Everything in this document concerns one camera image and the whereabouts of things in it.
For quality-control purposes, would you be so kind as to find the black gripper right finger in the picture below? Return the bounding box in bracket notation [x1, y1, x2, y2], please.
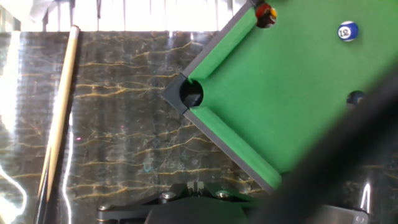
[196, 180, 259, 208]

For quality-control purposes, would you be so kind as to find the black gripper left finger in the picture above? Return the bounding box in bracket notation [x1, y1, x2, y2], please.
[95, 180, 197, 224]

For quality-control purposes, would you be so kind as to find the wooden pool cue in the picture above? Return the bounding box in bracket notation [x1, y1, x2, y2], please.
[34, 24, 81, 224]

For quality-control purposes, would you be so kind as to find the mini green pool table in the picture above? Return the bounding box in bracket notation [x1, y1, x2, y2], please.
[160, 0, 398, 194]

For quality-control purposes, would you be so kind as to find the dark blue pool ball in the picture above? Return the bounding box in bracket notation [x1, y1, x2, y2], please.
[346, 90, 366, 110]

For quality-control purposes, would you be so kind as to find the red and yellow pool ball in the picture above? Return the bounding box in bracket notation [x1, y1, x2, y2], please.
[255, 2, 277, 29]

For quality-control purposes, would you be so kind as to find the blue striped pool ball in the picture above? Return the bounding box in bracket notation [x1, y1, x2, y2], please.
[337, 20, 359, 42]

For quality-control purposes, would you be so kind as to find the black marble pattern mat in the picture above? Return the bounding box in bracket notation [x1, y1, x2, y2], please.
[0, 30, 398, 224]

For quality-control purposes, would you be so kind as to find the silver digital scale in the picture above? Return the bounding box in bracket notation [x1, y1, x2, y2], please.
[320, 203, 371, 224]

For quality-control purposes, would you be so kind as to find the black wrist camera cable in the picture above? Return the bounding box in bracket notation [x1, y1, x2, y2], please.
[248, 62, 398, 224]

